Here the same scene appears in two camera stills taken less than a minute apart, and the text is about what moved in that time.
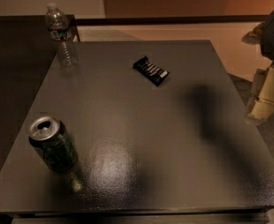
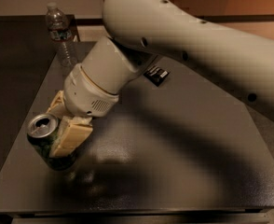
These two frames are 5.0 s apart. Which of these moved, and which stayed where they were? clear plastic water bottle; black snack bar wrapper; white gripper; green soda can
Moved: white gripper
Stayed: green soda can; clear plastic water bottle; black snack bar wrapper
